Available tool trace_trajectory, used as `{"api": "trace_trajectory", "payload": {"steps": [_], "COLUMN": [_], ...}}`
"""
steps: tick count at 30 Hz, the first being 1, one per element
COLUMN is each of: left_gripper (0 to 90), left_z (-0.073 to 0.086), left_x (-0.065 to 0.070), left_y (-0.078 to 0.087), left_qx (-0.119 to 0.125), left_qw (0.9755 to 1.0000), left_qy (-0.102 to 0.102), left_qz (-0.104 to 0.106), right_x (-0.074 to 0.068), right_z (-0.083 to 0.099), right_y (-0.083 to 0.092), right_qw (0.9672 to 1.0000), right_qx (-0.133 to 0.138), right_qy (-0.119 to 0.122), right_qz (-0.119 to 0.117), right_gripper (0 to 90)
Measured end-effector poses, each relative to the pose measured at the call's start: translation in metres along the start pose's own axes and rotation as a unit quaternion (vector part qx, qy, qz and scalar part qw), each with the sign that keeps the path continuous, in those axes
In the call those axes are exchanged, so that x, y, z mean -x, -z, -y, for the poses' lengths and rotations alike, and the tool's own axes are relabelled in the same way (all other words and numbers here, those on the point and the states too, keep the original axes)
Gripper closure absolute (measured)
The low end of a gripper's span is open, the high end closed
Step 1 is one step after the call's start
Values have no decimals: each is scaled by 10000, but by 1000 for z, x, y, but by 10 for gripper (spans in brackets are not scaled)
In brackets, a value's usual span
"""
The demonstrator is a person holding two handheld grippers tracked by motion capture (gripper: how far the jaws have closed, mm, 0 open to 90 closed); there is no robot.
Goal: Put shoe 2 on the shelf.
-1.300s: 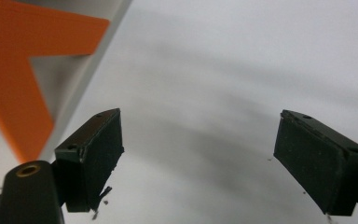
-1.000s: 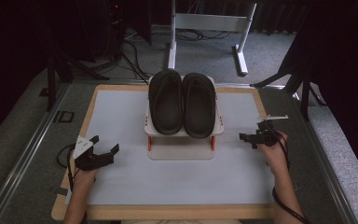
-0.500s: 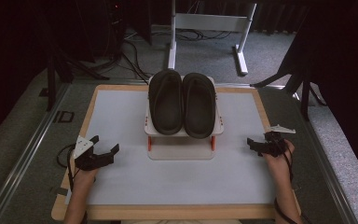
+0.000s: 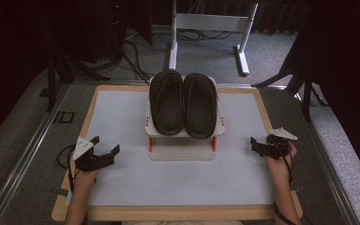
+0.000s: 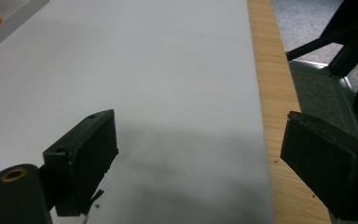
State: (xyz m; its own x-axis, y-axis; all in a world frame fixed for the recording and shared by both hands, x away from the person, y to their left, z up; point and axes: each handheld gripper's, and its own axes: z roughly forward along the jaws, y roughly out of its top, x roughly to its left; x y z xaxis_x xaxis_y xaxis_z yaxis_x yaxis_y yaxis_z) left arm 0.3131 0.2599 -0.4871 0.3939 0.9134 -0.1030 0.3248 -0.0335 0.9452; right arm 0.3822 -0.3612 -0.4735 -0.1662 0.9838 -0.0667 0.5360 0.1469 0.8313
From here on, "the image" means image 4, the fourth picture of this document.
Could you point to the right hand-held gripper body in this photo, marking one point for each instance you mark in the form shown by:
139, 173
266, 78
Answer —
278, 145

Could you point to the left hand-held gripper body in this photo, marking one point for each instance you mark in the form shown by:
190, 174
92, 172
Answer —
86, 159

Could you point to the black slipper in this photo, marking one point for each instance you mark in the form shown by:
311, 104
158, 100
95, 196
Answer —
167, 120
200, 123

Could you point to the white shoe rack orange legs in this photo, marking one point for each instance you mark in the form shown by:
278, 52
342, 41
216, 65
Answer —
181, 153

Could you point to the person's left hand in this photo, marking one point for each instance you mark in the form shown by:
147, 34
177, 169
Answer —
86, 175

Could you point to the person's right hand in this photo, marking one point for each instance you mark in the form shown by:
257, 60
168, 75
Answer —
278, 168

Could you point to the black tripod stand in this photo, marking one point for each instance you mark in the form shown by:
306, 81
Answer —
306, 90
52, 78

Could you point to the metal floor rail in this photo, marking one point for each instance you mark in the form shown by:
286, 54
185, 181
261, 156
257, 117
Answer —
22, 156
331, 175

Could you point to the white desk frame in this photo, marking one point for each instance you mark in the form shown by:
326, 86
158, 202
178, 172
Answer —
211, 22

